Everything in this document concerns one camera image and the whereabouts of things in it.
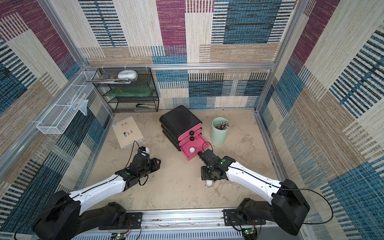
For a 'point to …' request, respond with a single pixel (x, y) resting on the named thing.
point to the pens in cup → (223, 125)
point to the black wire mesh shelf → (128, 89)
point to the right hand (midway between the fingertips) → (205, 173)
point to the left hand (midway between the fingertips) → (159, 161)
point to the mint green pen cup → (218, 136)
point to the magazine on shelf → (113, 79)
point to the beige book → (127, 131)
